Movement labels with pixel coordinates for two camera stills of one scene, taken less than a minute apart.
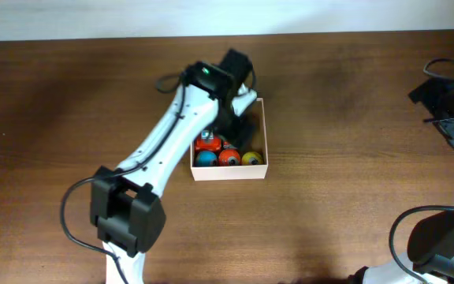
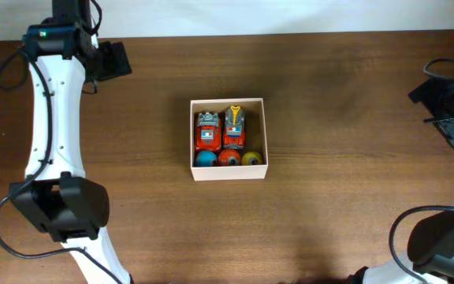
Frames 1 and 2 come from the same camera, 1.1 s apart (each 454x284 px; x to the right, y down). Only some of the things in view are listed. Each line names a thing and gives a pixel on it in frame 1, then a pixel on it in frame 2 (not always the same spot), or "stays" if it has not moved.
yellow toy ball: [250, 156] stays
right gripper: [428, 93] stays
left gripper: [243, 140] to [123, 66]
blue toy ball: [206, 158] stays
